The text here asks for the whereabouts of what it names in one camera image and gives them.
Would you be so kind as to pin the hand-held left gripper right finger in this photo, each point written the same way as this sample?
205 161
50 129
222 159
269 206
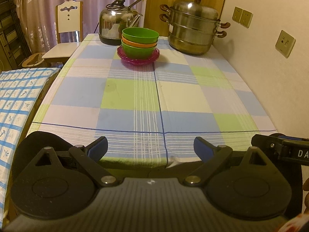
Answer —
204 148

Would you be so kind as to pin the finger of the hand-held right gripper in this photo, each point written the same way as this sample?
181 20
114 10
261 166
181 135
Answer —
294 139
266 145

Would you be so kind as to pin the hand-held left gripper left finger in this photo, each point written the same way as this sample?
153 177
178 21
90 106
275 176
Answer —
97 147

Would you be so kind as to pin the pink glass plate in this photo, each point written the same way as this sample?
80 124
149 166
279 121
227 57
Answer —
157 52
137 64
144 61

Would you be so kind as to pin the green plastic bowl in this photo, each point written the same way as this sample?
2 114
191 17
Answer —
140 35
137 52

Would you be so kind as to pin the orange plastic bowl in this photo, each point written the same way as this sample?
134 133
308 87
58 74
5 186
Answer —
138 45

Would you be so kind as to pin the person's right hand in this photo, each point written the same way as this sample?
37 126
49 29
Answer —
306 198

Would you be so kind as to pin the checked tablecloth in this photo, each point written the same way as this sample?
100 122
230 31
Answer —
135 89

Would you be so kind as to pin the red white printed cloth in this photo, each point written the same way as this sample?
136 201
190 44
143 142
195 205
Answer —
297 223

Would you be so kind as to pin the blue white grid cloth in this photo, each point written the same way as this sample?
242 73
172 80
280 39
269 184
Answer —
14 106

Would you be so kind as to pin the white wooden chair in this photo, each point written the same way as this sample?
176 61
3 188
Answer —
61 50

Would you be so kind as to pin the tan basin on floor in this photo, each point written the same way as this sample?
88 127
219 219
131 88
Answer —
31 61

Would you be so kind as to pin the steel steamer pot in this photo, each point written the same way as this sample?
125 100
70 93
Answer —
193 29

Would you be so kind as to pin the steel kettle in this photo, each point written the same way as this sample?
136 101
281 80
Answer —
111 24

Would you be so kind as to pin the dark folding rack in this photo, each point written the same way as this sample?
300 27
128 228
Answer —
12 36

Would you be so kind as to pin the beige wall outlet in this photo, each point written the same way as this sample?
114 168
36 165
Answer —
285 44

